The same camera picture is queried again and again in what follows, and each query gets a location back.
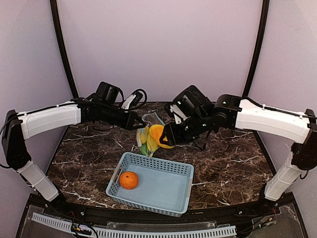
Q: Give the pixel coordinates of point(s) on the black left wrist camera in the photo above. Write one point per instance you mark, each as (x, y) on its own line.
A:
(107, 93)

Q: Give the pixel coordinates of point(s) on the black frame post left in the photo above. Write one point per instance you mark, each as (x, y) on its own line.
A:
(62, 48)

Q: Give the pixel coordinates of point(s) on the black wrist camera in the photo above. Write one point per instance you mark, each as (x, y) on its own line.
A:
(192, 102)
(107, 93)

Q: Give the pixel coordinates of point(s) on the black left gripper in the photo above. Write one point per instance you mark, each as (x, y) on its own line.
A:
(129, 119)

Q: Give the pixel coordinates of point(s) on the orange toy fruit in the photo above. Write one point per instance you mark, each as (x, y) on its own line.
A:
(129, 180)

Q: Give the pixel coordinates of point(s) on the black table front rail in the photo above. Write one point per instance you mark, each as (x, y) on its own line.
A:
(232, 214)

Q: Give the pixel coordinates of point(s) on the green toy bitter gourd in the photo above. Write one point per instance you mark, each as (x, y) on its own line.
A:
(143, 149)

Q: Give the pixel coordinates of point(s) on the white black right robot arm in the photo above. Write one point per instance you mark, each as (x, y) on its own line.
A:
(243, 113)

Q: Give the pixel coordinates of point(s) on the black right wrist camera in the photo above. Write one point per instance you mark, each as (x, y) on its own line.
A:
(192, 102)

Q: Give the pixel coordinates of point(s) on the white slotted cable duct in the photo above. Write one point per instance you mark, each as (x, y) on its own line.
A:
(129, 230)

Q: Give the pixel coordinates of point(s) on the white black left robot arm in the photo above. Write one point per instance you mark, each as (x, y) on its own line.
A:
(20, 127)

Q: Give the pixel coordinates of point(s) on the yellow wrinkled toy fruit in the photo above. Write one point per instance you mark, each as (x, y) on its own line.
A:
(151, 144)

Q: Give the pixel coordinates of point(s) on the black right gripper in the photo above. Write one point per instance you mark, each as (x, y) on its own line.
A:
(174, 133)

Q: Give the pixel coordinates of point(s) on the black frame post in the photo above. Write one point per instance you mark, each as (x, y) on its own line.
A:
(257, 48)
(62, 48)

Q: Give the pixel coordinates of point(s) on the black frame post right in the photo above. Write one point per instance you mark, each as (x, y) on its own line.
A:
(257, 48)

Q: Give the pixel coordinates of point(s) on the clear zip bag blue zipper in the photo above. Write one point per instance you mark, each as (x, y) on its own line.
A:
(150, 119)

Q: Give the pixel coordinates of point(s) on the orange yellow toy mango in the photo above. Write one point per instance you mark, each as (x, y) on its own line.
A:
(156, 132)

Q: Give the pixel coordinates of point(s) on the light blue perforated plastic basket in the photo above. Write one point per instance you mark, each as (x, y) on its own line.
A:
(164, 186)

